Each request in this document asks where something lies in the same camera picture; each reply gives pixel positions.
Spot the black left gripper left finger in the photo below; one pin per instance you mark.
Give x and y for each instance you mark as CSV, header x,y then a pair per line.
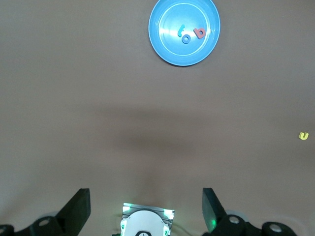
x,y
78,211

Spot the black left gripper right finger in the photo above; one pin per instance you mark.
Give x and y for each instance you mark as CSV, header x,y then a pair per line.
x,y
212,211

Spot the blue foam letter o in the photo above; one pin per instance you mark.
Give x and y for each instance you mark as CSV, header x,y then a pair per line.
x,y
183,39

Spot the red foam letter b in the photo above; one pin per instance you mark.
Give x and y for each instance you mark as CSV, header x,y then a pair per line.
x,y
197,32

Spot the teal foam letter l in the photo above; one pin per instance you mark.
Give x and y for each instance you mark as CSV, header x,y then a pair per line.
x,y
180,30

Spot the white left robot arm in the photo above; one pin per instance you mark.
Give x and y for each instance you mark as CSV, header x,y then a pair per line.
x,y
145,222

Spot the brown table cover sheet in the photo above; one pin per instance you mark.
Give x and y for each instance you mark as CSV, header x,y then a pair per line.
x,y
98,98

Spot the yellow foam letter n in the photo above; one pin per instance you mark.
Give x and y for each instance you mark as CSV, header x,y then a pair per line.
x,y
301,136

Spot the blue plate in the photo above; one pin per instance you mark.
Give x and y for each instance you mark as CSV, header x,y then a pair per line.
x,y
172,51

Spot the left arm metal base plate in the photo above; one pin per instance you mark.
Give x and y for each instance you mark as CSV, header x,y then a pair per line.
x,y
147,206

